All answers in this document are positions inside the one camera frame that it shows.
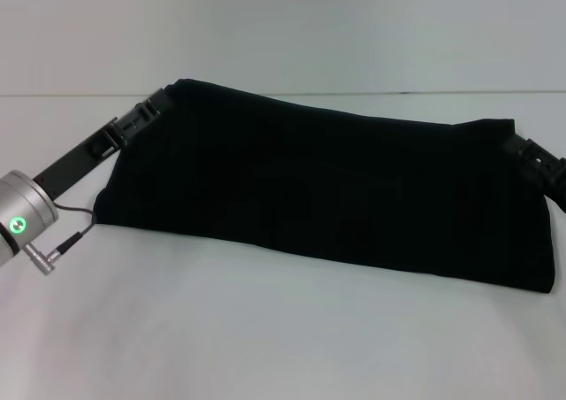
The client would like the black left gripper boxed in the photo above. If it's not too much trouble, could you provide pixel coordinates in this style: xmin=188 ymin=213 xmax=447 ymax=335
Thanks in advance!
xmin=29 ymin=87 xmax=172 ymax=203

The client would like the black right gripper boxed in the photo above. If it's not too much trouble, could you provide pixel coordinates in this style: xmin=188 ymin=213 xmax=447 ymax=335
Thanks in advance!
xmin=503 ymin=132 xmax=566 ymax=218

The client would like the black shirt with FREE print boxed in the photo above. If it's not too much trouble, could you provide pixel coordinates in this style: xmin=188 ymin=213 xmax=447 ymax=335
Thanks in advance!
xmin=94 ymin=77 xmax=557 ymax=296

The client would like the left arm connector cable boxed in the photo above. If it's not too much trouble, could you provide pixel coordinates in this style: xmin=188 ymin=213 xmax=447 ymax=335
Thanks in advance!
xmin=22 ymin=203 xmax=99 ymax=278

